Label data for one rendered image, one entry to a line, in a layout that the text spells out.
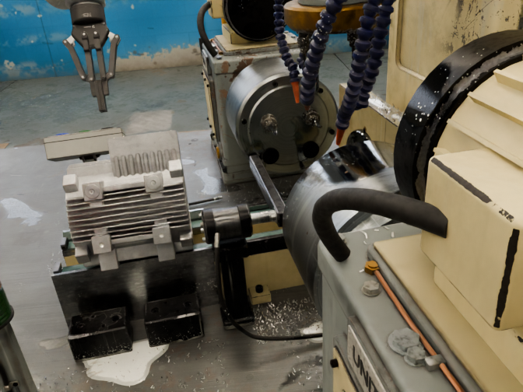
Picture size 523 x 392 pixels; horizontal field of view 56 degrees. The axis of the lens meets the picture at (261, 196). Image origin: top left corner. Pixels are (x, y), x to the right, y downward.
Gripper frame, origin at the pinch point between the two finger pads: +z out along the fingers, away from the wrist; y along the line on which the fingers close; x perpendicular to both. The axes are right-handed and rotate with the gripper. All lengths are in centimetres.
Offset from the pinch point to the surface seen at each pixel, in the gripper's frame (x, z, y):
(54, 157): -4.2, 12.9, -11.3
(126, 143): -30.2, 14.4, 7.0
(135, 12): 494, -190, -11
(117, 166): -30.3, 18.1, 5.0
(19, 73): 539, -144, -163
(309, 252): -57, 34, 30
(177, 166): -32.2, 19.6, 15.0
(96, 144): -4.1, 11.2, -2.0
